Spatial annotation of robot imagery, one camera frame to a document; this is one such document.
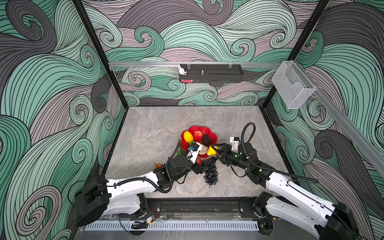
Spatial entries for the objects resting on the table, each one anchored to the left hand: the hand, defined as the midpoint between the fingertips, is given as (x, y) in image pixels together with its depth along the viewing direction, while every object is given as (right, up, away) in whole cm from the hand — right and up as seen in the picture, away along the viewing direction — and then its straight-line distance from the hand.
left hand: (205, 154), depth 73 cm
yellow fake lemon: (-9, +6, +22) cm, 25 cm away
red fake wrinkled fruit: (-3, +7, +22) cm, 23 cm away
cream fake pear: (0, -1, +13) cm, 13 cm away
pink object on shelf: (-10, +41, +17) cm, 45 cm away
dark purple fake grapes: (+4, -13, +10) cm, 17 cm away
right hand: (+3, +2, +1) cm, 4 cm away
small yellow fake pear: (+3, +1, 0) cm, 3 cm away
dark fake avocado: (+3, +4, +22) cm, 23 cm away
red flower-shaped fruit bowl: (+2, +9, +28) cm, 30 cm away
